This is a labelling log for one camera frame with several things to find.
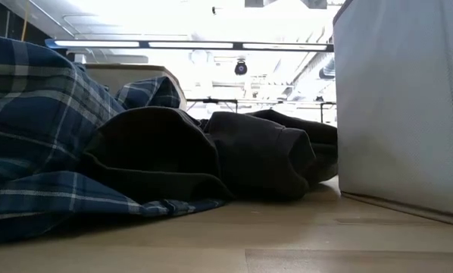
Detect dark grey garment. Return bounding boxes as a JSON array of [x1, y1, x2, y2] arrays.
[[78, 105, 339, 204]]

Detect blue plaid shirt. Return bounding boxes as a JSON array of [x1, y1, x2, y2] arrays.
[[0, 33, 227, 246]]

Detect overhead light bar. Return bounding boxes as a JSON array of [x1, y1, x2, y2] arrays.
[[44, 37, 334, 53]]

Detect white fabric storage bin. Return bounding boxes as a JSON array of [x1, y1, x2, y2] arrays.
[[332, 0, 453, 229]]

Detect black overhead camera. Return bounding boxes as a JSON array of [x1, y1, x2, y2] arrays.
[[233, 58, 248, 76]]

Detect grey ventilation duct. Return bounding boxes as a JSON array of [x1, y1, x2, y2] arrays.
[[318, 56, 336, 80]]

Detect yellow hanging strap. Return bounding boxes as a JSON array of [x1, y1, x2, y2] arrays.
[[20, 0, 30, 42]]

